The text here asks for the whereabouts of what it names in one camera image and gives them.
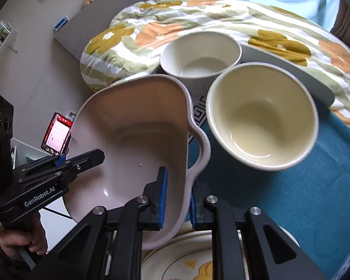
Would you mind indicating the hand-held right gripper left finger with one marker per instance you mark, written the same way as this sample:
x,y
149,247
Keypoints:
x,y
162,198

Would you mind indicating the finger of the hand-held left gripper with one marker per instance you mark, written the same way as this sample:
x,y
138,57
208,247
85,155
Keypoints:
x,y
87,157
40,164

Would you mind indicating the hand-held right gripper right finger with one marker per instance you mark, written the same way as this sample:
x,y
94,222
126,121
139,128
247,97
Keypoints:
x,y
193,213

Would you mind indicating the pink heart-shaped bowl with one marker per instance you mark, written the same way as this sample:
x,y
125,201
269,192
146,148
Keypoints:
x,y
134,128

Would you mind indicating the yellow bear plate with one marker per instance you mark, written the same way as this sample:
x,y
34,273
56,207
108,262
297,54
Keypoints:
x,y
147,264

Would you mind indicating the cream round bowl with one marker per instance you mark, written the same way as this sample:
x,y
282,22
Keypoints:
x,y
259,116

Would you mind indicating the white round bowl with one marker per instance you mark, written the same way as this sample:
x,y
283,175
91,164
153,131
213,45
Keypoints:
x,y
201,52

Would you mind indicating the person's left hand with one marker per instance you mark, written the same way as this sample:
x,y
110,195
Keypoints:
x,y
17,237

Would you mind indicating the phone with red screen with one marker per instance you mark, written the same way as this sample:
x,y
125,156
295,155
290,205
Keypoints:
x,y
57,134

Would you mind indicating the blue tablecloth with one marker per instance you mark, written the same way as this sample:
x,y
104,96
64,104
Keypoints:
x,y
309,204

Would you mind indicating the grey headboard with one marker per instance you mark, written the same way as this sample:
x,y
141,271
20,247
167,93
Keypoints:
x,y
84,35

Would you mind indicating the small blue white box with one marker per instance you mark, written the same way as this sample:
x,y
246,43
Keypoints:
x,y
60,23

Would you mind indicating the small plush toy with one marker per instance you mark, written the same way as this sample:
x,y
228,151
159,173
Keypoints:
x,y
91,0

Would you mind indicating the floral striped quilt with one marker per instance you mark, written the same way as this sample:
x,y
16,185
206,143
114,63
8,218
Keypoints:
x,y
221,14

